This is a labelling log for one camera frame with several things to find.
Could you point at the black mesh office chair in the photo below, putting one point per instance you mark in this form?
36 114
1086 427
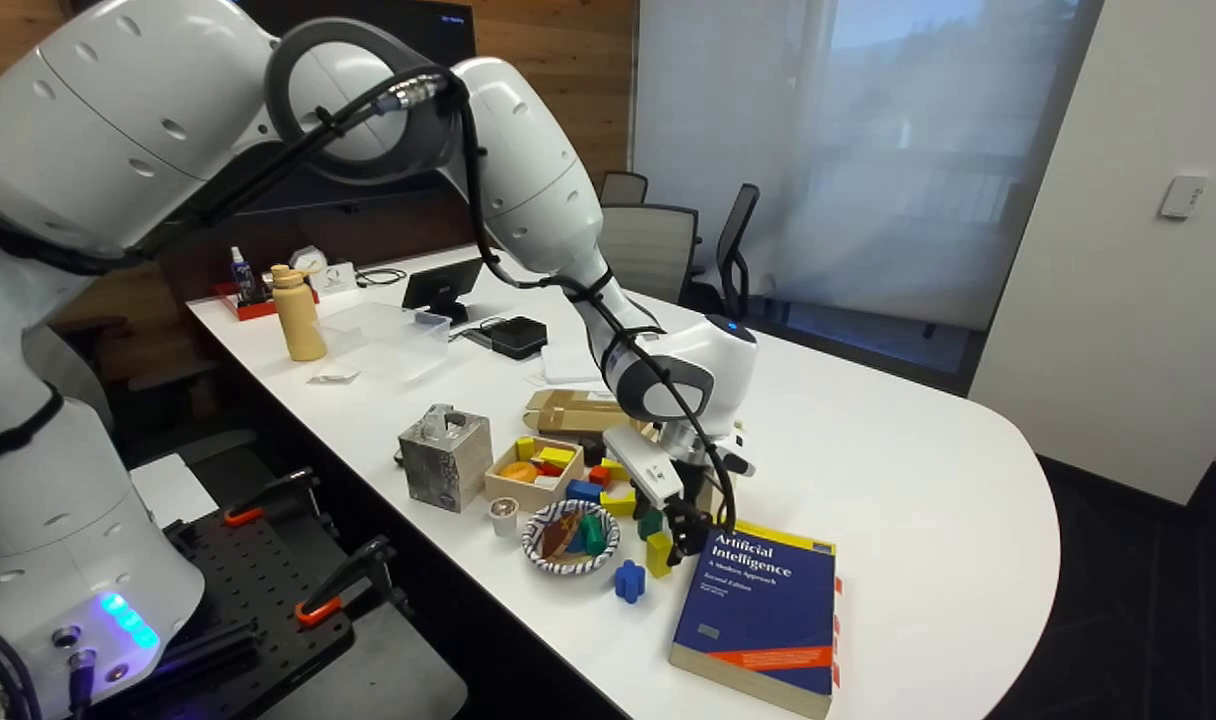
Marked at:
734 252

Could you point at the patterned bowl with coloured pieces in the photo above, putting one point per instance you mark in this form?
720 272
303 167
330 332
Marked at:
572 538

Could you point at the white light switch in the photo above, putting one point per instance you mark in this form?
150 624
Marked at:
1181 198

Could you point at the blue book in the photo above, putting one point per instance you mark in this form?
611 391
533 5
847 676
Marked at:
755 619

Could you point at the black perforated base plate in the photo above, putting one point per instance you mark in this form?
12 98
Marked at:
252 614

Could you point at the red wooden cylinder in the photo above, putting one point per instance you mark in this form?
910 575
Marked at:
599 471

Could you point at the red tray with small bottle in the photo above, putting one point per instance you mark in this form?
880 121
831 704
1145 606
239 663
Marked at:
251 285

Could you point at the beige bottle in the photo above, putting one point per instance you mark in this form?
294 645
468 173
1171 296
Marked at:
297 315

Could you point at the black tablet on stand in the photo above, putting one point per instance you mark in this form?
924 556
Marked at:
442 285

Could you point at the blue wooden block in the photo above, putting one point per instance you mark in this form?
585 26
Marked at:
628 582

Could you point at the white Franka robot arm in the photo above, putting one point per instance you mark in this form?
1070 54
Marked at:
100 121

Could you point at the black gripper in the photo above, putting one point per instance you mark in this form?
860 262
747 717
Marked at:
691 484

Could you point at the yellow wooden block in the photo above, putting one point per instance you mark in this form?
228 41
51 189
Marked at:
619 503
659 556

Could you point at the dark wall monitor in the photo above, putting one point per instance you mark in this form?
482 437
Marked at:
368 22

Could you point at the grey office chair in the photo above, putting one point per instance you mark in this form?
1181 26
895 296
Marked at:
649 251
626 189

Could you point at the green wooden cylinder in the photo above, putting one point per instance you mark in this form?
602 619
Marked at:
649 523

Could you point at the black clamp orange tips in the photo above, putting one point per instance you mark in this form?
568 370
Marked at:
343 584
270 496

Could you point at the brown cardboard box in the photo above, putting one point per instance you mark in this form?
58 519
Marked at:
568 414

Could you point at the wooden tray with blocks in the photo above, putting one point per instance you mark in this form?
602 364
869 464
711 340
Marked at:
533 471

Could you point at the dark wooden cylinder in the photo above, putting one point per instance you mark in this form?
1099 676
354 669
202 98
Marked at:
594 449

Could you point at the black box device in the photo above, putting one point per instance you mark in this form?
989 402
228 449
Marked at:
514 338

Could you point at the small white cylinder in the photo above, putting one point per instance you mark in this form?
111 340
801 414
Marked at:
503 519

